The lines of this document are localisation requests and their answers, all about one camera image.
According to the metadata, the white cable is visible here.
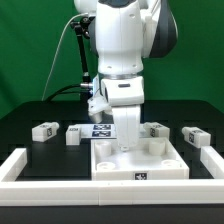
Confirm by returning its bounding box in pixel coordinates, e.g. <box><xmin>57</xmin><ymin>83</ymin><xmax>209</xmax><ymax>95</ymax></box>
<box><xmin>41</xmin><ymin>12</ymin><xmax>90</xmax><ymax>102</ymax></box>

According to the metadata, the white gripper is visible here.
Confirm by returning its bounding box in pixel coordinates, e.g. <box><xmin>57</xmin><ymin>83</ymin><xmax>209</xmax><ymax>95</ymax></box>
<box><xmin>112</xmin><ymin>105</ymin><xmax>141</xmax><ymax>152</ymax></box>

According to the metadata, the fiducial marker sheet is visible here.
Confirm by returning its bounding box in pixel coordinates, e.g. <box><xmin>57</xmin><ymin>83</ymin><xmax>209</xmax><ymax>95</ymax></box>
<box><xmin>81</xmin><ymin>124</ymin><xmax>116</xmax><ymax>138</ymax></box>

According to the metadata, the white square tabletop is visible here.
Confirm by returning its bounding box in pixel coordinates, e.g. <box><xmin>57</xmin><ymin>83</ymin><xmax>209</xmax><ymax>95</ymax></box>
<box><xmin>91</xmin><ymin>138</ymin><xmax>189</xmax><ymax>181</ymax></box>

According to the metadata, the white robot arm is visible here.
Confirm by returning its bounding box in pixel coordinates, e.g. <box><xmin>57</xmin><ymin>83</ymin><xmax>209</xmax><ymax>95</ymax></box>
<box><xmin>74</xmin><ymin>0</ymin><xmax>178</xmax><ymax>151</ymax></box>

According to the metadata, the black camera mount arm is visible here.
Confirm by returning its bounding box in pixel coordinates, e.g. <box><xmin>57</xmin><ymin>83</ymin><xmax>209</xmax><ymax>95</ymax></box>
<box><xmin>70</xmin><ymin>16</ymin><xmax>92</xmax><ymax>99</ymax></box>

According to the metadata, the white U-shaped fence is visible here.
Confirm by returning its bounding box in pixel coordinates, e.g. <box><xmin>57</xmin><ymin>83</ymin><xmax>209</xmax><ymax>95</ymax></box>
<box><xmin>0</xmin><ymin>148</ymin><xmax>224</xmax><ymax>206</ymax></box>

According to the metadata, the black cable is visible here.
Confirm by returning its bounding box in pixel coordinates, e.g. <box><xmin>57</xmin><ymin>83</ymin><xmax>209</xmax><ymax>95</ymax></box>
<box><xmin>44</xmin><ymin>84</ymin><xmax>84</xmax><ymax>102</ymax></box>

